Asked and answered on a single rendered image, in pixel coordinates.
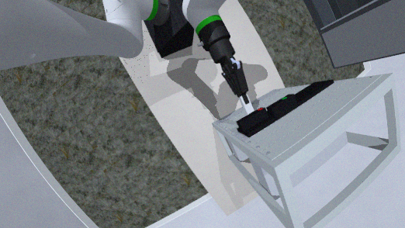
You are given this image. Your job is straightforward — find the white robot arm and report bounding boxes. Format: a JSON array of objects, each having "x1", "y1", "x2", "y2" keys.
[{"x1": 0, "y1": 0, "x2": 230, "y2": 70}]

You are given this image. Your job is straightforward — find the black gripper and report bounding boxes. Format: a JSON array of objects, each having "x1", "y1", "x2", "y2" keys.
[{"x1": 208, "y1": 38, "x2": 254, "y2": 114}]

